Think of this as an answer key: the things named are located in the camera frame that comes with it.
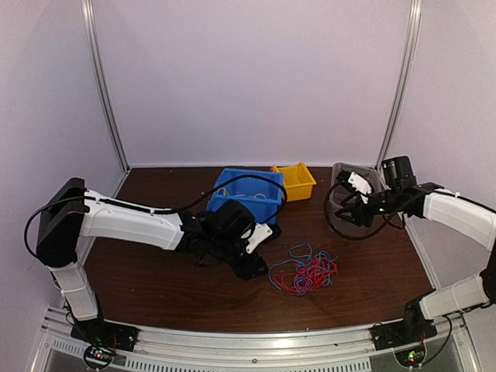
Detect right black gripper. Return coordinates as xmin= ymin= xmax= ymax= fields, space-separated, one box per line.
xmin=335 ymin=188 xmax=401 ymax=228

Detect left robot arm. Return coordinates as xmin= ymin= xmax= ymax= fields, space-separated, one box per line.
xmin=35 ymin=177 xmax=277 ymax=344

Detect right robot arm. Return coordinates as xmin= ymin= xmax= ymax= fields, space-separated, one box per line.
xmin=325 ymin=156 xmax=495 ymax=343

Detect clear grey plastic container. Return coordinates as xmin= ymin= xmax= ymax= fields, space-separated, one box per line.
xmin=327 ymin=163 xmax=384 ymax=236

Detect yellow plastic bin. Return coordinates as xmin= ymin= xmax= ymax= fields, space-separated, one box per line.
xmin=270 ymin=162 xmax=316 ymax=202

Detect blue plastic bin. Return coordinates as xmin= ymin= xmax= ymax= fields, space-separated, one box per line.
xmin=206 ymin=168 xmax=284 ymax=224

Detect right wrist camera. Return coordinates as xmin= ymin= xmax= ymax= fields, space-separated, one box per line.
xmin=336 ymin=170 xmax=374 ymax=204

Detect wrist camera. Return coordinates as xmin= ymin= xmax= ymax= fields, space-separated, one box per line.
xmin=336 ymin=170 xmax=374 ymax=204
xmin=241 ymin=223 xmax=281 ymax=254

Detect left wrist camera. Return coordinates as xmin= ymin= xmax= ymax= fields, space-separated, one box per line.
xmin=241 ymin=223 xmax=281 ymax=254

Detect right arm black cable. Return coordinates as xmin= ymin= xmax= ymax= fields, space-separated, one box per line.
xmin=323 ymin=180 xmax=408 ymax=240

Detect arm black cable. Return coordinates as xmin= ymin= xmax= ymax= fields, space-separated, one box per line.
xmin=22 ymin=173 xmax=288 ymax=264
xmin=323 ymin=180 xmax=408 ymax=240

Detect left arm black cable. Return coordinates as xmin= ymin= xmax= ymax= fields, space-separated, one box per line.
xmin=22 ymin=173 xmax=288 ymax=264

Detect blue cable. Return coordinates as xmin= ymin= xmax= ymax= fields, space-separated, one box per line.
xmin=267 ymin=242 xmax=340 ymax=296

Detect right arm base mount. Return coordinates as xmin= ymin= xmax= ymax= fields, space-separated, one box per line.
xmin=369 ymin=298 xmax=437 ymax=350

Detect aluminium front rail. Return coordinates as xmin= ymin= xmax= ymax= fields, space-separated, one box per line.
xmin=27 ymin=307 xmax=482 ymax=371

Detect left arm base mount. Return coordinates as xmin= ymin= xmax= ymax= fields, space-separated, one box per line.
xmin=69 ymin=301 xmax=139 ymax=352

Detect right aluminium frame post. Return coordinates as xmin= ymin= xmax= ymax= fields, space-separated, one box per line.
xmin=375 ymin=0 xmax=422 ymax=169

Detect aluminium frame post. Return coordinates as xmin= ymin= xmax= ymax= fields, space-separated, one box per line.
xmin=81 ymin=0 xmax=131 ymax=173
xmin=375 ymin=0 xmax=422 ymax=169

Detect left aluminium frame post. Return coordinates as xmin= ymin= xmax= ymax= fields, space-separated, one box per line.
xmin=81 ymin=0 xmax=131 ymax=173

